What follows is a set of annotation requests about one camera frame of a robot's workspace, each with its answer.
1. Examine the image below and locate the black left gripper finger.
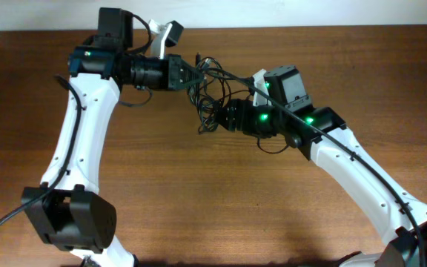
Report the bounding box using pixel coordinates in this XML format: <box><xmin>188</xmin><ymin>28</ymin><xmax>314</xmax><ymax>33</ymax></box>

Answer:
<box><xmin>181</xmin><ymin>59</ymin><xmax>202</xmax><ymax>74</ymax></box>
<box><xmin>179</xmin><ymin>73</ymin><xmax>205</xmax><ymax>89</ymax></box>

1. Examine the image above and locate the black cable with silver USB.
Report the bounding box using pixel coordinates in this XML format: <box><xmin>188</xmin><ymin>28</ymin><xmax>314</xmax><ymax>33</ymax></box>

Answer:
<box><xmin>196</xmin><ymin>56</ymin><xmax>251</xmax><ymax>112</ymax></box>

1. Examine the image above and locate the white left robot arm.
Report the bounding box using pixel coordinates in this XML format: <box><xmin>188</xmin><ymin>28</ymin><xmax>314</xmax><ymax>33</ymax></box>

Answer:
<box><xmin>21</xmin><ymin>7</ymin><xmax>203</xmax><ymax>266</ymax></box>

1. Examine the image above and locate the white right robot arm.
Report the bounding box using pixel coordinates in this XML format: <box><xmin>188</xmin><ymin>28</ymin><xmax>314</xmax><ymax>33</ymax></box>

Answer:
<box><xmin>215</xmin><ymin>65</ymin><xmax>427</xmax><ymax>266</ymax></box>

